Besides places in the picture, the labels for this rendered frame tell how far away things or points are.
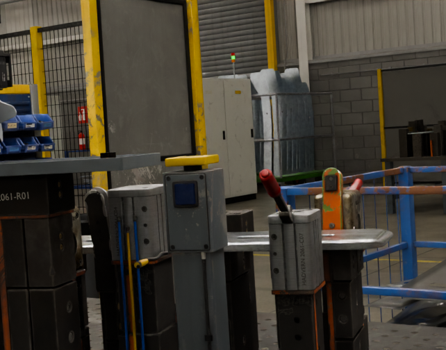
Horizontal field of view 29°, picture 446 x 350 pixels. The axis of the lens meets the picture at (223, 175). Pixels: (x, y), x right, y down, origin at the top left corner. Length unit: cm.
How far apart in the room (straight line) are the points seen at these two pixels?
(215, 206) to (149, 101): 378
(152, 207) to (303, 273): 27
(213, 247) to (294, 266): 18
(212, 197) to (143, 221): 23
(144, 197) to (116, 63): 341
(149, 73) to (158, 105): 19
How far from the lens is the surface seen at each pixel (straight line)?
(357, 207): 170
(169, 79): 513
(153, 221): 140
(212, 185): 120
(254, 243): 146
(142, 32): 497
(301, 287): 133
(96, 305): 262
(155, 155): 130
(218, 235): 121
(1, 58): 139
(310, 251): 132
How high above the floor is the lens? 120
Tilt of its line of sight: 3 degrees down
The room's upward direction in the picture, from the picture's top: 4 degrees counter-clockwise
